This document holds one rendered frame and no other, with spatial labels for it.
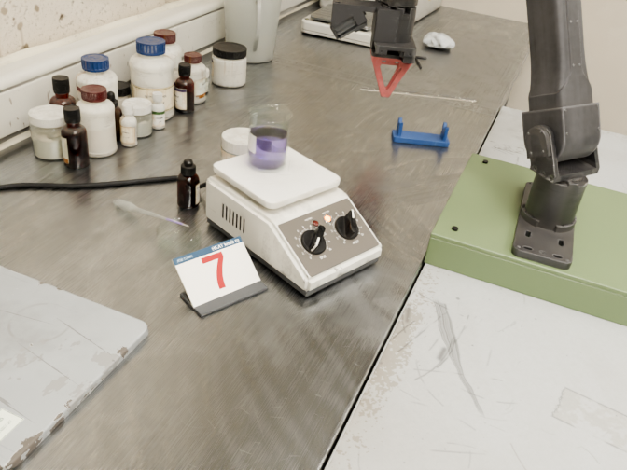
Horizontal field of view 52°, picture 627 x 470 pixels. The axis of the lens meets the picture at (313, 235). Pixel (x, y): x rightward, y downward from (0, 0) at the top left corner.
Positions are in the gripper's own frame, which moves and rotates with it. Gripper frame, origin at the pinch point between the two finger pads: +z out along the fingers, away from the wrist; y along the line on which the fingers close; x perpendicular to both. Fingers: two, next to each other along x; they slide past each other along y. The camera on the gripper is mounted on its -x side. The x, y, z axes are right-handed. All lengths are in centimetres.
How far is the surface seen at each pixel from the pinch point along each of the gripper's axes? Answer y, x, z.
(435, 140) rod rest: 1.1, 9.9, 7.6
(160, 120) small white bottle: 7.2, -37.0, 6.2
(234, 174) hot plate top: 36.3, -21.0, -0.7
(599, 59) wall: -91, 74, 16
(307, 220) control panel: 40.9, -11.6, 2.1
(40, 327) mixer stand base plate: 58, -37, 7
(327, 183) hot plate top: 35.9, -9.6, -0.5
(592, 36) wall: -92, 70, 10
